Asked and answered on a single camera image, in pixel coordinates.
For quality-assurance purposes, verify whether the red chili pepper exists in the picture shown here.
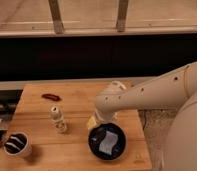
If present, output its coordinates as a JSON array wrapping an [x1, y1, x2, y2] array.
[[41, 94, 61, 101]]

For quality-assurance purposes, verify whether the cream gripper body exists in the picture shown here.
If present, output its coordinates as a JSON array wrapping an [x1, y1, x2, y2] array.
[[86, 109, 117, 130]]

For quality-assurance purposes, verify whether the white cup with dark contents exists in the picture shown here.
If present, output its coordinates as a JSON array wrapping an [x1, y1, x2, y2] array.
[[4, 132, 32, 158]]

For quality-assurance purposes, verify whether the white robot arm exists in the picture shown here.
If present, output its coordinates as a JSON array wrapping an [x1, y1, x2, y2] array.
[[87, 61, 197, 130]]

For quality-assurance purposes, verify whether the right metal frame leg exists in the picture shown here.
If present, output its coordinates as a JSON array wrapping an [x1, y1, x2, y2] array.
[[116, 0, 129, 32]]

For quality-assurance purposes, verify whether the metal frame leg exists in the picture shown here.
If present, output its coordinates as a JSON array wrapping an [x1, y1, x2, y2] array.
[[48, 0, 64, 34], [116, 0, 129, 32]]

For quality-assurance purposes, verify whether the left metal frame leg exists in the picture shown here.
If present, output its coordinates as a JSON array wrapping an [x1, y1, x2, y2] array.
[[48, 0, 64, 34]]

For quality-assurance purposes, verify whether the black bowl with cloth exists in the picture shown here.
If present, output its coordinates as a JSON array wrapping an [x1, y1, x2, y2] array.
[[88, 123, 126, 161]]

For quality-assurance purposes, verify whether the wooden table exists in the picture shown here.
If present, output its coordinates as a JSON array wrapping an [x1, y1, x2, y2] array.
[[0, 82, 152, 171]]

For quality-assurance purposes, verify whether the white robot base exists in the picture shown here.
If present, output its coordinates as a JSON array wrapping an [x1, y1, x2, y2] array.
[[163, 95, 197, 171]]

